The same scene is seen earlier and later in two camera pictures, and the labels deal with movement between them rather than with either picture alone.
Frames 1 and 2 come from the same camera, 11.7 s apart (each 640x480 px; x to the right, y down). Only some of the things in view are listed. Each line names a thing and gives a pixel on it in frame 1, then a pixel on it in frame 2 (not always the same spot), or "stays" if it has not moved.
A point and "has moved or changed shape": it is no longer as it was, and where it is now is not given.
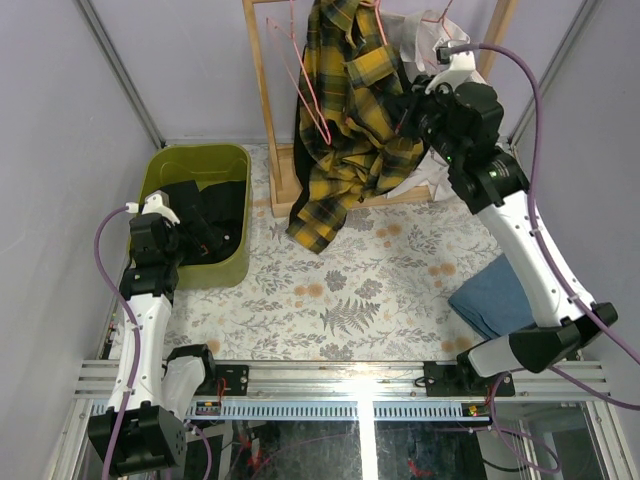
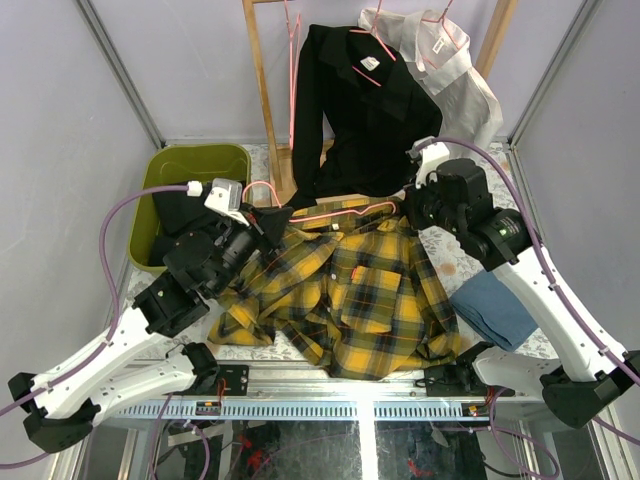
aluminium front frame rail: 367,381 stays
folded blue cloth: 493,300 stays
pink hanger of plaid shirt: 376,8 to 394,209
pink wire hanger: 291,34 has moved or changed shape
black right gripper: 416,99 to 412,199
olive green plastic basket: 208,164 stays
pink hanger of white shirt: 434,21 stays
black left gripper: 198,228 to 258,228
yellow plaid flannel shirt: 351,87 to 349,281
